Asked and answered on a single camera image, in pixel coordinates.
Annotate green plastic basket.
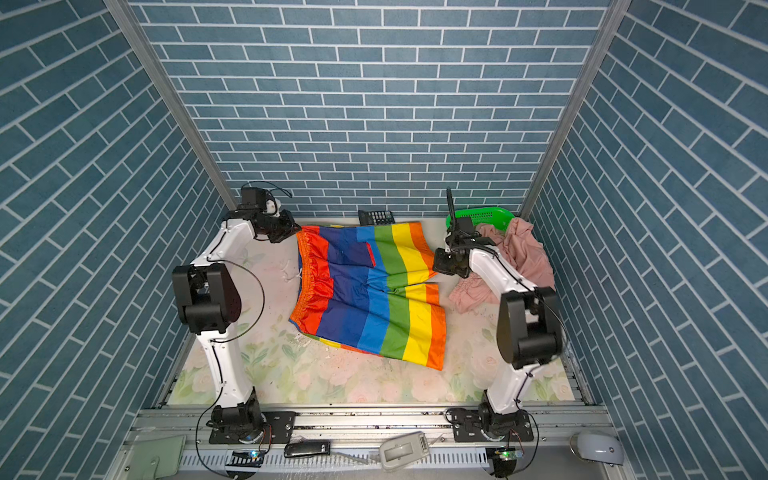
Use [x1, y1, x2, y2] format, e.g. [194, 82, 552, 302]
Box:
[455, 207, 515, 232]

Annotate rainbow striped shorts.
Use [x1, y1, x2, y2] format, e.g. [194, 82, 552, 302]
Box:
[290, 222, 447, 371]

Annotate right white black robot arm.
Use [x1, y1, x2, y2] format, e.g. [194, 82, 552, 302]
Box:
[433, 231, 565, 424]

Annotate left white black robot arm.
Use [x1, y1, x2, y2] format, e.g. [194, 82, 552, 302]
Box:
[171, 209, 301, 424]

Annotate pink shorts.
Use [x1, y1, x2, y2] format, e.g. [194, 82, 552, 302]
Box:
[448, 218, 555, 313]

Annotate black calculator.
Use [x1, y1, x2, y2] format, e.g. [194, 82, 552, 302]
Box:
[358, 210, 396, 226]

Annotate grey plastic clip device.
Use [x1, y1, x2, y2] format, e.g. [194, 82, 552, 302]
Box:
[379, 432, 430, 472]

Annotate right green circuit board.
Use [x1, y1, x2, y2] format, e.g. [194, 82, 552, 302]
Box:
[486, 447, 523, 464]

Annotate green circuit board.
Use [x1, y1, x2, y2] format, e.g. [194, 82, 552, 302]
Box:
[486, 447, 523, 464]
[226, 450, 264, 470]

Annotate left green circuit board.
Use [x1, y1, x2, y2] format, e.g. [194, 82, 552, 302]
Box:
[226, 450, 264, 470]

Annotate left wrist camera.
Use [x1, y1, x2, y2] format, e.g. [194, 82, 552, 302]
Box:
[239, 186, 279, 215]

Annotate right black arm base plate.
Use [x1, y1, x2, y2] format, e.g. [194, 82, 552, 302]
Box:
[444, 407, 535, 443]

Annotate white slotted cable duct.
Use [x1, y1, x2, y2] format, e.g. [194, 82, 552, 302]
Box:
[178, 447, 490, 473]

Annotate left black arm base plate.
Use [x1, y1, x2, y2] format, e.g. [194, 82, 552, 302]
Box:
[206, 411, 297, 445]

